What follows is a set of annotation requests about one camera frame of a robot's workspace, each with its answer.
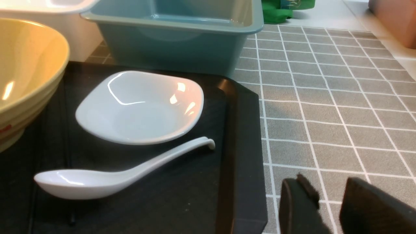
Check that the pink box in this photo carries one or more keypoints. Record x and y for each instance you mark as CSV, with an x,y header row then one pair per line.
x,y
399,18

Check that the small white plastic bin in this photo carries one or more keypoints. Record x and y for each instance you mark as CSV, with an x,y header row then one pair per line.
x,y
82,35

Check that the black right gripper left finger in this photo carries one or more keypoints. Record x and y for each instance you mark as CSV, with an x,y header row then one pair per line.
x,y
299,208

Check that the white square dish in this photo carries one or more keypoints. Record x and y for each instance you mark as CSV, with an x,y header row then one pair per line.
x,y
141,108

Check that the black serving tray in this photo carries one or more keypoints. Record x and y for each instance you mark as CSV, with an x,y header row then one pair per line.
x,y
206,191

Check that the white ceramic soup spoon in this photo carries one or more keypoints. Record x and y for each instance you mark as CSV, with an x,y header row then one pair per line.
x,y
82,184

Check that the yellow noodle bowl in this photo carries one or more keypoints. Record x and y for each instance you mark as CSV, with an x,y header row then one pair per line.
x,y
33,58

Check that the green backdrop cloth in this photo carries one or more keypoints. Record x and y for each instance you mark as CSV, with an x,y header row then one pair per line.
x,y
278,11

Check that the blue plastic bin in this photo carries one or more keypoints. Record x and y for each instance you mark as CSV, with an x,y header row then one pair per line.
x,y
198,36

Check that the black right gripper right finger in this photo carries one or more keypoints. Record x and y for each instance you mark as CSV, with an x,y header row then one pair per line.
x,y
366,209

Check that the grey checkered table mat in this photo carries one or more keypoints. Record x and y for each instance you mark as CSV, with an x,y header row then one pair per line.
x,y
333,104

